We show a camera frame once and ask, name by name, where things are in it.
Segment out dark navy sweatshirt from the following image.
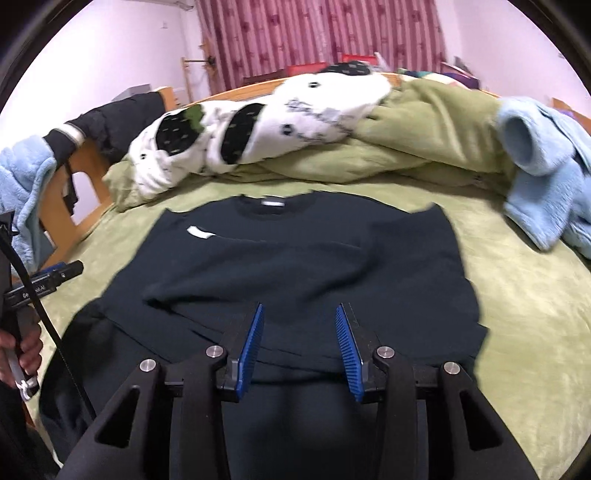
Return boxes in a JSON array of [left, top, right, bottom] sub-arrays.
[[100, 192, 487, 372]]

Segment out pink striped curtain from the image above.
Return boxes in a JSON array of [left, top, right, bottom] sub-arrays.
[[195, 0, 446, 91]]

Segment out light blue fleece garment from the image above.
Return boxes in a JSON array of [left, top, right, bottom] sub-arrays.
[[496, 97, 590, 258]]

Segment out person's left hand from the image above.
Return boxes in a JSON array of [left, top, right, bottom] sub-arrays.
[[0, 322, 44, 388]]

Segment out dark clothing at bed edge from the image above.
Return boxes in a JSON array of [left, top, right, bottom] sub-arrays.
[[40, 305, 373, 479]]

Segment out green fleece blanket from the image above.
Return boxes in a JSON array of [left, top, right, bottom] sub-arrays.
[[104, 79, 514, 211]]

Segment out wooden bed frame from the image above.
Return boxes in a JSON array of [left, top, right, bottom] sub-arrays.
[[36, 71, 591, 269]]

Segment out green bed sheet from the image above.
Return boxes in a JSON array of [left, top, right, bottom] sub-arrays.
[[43, 174, 590, 479]]

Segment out light blue towel on bedframe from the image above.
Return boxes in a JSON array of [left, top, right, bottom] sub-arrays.
[[1, 136, 56, 273]]

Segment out black jacket on bedframe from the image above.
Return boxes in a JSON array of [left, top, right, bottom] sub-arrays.
[[43, 92, 165, 167]]

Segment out wooden coat rack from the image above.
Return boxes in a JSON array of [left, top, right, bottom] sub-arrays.
[[180, 39, 217, 103]]

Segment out white strawberry print duvet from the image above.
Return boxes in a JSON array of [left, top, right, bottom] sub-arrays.
[[127, 61, 392, 205]]

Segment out black cable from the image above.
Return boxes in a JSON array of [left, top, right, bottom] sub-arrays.
[[0, 230, 98, 421]]

